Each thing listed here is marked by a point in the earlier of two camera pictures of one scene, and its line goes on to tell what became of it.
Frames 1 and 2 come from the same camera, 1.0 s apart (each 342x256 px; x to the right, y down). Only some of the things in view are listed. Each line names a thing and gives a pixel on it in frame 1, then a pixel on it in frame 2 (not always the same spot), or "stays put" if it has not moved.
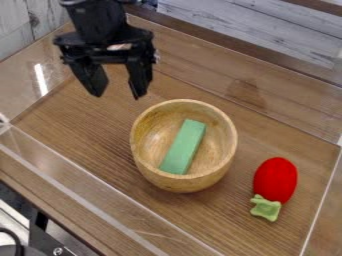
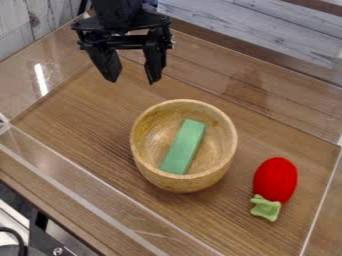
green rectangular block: x=182 y=147 stays put
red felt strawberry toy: x=275 y=179 stays put
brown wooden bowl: x=154 y=131 stays put
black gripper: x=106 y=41 -> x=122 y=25
